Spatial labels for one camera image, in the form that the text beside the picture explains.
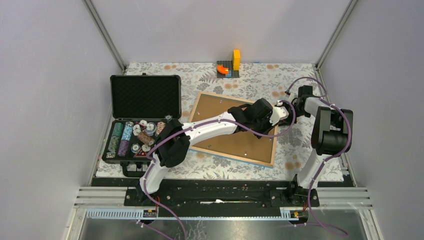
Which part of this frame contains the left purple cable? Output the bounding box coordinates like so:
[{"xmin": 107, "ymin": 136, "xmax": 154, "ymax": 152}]
[{"xmin": 142, "ymin": 99, "xmax": 297, "ymax": 240}]

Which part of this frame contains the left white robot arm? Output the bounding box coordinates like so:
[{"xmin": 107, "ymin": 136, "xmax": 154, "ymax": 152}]
[{"xmin": 135, "ymin": 98, "xmax": 286, "ymax": 206}]

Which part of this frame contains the pink poker chip stack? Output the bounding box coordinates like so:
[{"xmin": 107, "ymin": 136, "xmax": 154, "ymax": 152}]
[{"xmin": 155, "ymin": 121, "xmax": 166, "ymax": 136}]

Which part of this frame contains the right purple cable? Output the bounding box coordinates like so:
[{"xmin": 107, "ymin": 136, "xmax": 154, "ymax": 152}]
[{"xmin": 285, "ymin": 76, "xmax": 353, "ymax": 238}]

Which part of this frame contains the black poker chip case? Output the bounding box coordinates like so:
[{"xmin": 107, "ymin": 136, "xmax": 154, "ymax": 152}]
[{"xmin": 101, "ymin": 74, "xmax": 182, "ymax": 178}]

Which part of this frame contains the black mounting base rail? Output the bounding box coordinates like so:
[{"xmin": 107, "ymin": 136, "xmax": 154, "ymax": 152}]
[{"xmin": 90, "ymin": 173, "xmax": 354, "ymax": 218}]

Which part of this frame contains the brown frame backing board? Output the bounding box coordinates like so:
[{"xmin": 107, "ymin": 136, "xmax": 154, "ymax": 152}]
[{"xmin": 190, "ymin": 94, "xmax": 276, "ymax": 165}]

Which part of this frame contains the purple cable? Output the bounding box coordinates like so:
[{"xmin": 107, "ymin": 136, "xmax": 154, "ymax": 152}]
[
  {"xmin": 142, "ymin": 99, "xmax": 297, "ymax": 240},
  {"xmin": 285, "ymin": 76, "xmax": 353, "ymax": 238}
]

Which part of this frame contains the brown poker chip stack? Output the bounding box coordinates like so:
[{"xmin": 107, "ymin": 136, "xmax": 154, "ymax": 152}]
[{"xmin": 137, "ymin": 131, "xmax": 155, "ymax": 146}]

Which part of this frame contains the blue wooden picture frame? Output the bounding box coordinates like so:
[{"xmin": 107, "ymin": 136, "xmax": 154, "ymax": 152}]
[{"xmin": 186, "ymin": 91, "xmax": 279, "ymax": 169}]

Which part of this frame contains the light blue poker chip stack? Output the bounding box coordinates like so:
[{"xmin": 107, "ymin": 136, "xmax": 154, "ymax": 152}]
[{"xmin": 117, "ymin": 121, "xmax": 134, "ymax": 157}]

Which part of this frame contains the floral patterned table mat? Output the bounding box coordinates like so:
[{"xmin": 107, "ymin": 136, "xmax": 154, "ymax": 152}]
[{"xmin": 93, "ymin": 62, "xmax": 346, "ymax": 182}]

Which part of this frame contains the yellow toy block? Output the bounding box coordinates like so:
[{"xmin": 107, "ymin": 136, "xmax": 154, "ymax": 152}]
[{"xmin": 232, "ymin": 49, "xmax": 241, "ymax": 71}]

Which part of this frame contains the grey toy baseplate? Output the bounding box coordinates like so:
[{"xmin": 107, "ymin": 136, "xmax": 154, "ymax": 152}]
[{"xmin": 216, "ymin": 60, "xmax": 240, "ymax": 79}]

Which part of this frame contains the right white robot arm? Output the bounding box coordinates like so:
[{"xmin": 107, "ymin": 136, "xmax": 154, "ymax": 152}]
[{"xmin": 280, "ymin": 85, "xmax": 354, "ymax": 206}]

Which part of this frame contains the green poker chip stack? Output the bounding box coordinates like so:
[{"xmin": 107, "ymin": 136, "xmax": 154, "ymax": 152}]
[{"xmin": 106, "ymin": 122, "xmax": 124, "ymax": 159}]

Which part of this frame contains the white slotted cable duct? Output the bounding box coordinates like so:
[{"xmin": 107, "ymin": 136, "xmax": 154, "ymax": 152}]
[{"xmin": 86, "ymin": 208, "xmax": 299, "ymax": 222}]

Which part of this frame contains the blue toy block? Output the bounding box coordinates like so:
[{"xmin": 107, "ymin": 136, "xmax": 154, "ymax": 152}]
[{"xmin": 225, "ymin": 71, "xmax": 233, "ymax": 78}]

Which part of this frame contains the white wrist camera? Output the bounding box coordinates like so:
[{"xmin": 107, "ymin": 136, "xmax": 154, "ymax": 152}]
[
  {"xmin": 269, "ymin": 100, "xmax": 289, "ymax": 126},
  {"xmin": 285, "ymin": 90, "xmax": 298, "ymax": 106}
]

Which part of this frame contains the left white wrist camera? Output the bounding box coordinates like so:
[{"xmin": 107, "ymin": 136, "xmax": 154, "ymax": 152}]
[{"xmin": 269, "ymin": 100, "xmax": 289, "ymax": 126}]

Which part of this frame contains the orange curved toy block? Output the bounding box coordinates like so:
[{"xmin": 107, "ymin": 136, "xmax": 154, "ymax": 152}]
[{"xmin": 216, "ymin": 64, "xmax": 230, "ymax": 75}]

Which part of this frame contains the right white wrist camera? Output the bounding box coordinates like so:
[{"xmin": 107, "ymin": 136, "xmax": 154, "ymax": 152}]
[{"xmin": 285, "ymin": 90, "xmax": 298, "ymax": 106}]

